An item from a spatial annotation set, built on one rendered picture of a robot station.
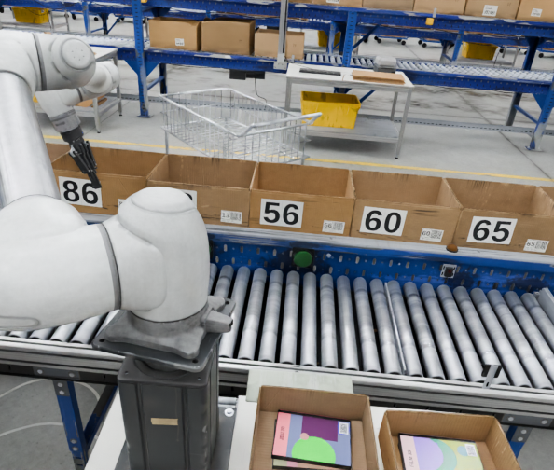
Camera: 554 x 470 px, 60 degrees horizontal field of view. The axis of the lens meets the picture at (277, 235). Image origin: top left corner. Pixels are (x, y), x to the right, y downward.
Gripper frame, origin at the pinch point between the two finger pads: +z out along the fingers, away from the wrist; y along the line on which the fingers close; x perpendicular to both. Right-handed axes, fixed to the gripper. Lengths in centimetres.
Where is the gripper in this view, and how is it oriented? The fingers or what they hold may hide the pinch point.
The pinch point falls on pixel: (95, 179)
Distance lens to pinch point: 194.1
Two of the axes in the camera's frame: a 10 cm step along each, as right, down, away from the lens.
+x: 9.6, -2.1, -2.0
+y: -0.7, 4.9, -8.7
